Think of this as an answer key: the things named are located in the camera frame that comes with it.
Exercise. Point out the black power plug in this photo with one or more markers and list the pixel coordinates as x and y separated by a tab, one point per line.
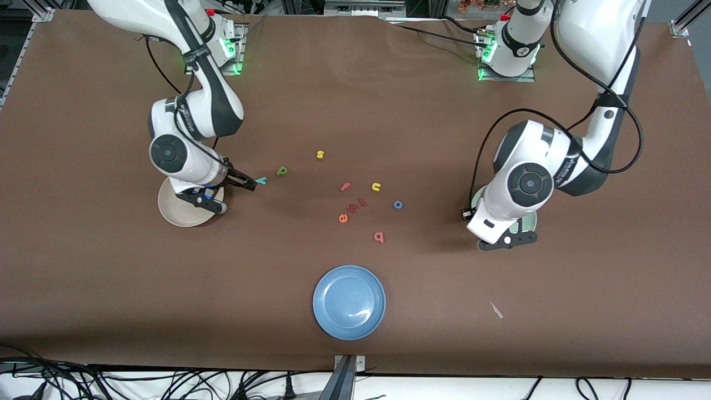
289	389

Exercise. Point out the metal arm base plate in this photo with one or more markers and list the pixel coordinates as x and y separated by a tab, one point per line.
527	79
242	50

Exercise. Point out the aluminium frame rail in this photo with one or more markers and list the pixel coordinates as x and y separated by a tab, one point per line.
41	15
686	22

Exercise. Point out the white paper scrap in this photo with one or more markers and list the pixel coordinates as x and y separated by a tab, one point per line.
496	310

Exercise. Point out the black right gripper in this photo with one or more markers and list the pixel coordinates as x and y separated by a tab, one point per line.
234	176

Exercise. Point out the light green plate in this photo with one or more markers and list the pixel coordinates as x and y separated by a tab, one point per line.
527	222

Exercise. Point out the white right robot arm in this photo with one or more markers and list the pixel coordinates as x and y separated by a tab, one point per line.
191	166

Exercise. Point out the beige brown plate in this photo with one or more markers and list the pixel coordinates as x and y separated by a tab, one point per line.
186	216

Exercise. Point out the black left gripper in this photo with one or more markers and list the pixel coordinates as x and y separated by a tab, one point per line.
468	218

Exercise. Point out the orange decoration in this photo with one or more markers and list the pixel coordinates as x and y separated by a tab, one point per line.
472	5

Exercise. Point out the blue plate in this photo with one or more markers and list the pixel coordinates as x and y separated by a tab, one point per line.
349	302

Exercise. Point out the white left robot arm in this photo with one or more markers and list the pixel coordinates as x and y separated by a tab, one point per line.
500	211

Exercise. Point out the aluminium frame device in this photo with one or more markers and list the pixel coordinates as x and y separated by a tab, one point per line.
364	8

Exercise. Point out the green foam letter p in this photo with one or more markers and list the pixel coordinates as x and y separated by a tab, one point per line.
279	173

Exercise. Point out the pink foam letter b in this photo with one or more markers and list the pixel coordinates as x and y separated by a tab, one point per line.
382	238

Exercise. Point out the brown table cover mat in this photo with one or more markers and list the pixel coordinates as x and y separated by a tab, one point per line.
355	111

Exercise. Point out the grey metal camera post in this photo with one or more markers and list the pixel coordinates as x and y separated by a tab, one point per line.
344	380

